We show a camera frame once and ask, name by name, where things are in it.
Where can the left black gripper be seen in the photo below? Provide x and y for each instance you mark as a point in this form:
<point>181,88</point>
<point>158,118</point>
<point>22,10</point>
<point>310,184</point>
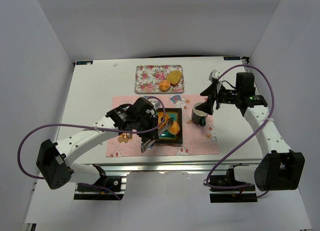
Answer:
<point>153,127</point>

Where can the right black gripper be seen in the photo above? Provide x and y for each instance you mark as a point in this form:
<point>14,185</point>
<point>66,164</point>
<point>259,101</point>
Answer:
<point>215,96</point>

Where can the orange donut bread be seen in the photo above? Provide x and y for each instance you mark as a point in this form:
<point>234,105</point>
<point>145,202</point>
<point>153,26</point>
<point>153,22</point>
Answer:
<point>162,119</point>

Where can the silver metal tongs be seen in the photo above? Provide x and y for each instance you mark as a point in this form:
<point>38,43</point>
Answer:
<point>147,142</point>

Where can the round bun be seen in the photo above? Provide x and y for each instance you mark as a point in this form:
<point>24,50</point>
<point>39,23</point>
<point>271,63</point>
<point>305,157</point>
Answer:
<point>174,129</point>
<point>164,85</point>

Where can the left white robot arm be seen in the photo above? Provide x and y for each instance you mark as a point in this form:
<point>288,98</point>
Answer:
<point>56,160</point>

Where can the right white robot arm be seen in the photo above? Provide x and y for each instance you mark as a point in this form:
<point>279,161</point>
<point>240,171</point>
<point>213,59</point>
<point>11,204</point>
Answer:
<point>280,168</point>

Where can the brown bread slice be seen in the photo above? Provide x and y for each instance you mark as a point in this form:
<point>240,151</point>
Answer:
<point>174,77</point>

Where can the dark green mug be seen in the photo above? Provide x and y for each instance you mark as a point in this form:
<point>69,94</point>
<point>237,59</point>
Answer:
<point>198,117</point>

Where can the black teal square plate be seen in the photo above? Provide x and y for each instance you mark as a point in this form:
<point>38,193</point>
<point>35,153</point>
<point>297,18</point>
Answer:
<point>168,138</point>

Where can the gold fork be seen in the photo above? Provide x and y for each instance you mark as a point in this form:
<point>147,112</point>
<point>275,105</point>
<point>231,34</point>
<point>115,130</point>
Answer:
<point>123,138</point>

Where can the pink cartoon placemat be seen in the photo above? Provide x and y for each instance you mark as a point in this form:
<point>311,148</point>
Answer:
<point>197,140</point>

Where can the floral rectangular tray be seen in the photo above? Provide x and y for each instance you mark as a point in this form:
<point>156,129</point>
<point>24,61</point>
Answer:
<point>148,78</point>

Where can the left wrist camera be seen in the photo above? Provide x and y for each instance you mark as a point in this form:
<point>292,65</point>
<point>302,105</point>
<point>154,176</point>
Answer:
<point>156,104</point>

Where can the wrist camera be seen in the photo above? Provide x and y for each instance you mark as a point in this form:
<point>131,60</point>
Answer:
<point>156,104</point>
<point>214,75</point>

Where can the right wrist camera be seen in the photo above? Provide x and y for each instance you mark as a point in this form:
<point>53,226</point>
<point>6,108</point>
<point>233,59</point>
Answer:
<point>214,75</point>

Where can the aluminium table frame rail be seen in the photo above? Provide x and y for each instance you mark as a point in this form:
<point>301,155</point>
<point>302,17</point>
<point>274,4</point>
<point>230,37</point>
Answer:
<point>158,163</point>

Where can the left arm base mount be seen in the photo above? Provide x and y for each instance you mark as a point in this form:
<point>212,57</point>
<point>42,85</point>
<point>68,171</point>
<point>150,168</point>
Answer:
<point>112,189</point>

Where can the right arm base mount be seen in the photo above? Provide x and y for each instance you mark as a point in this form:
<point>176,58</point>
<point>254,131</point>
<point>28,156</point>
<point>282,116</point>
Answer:
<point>224,192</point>

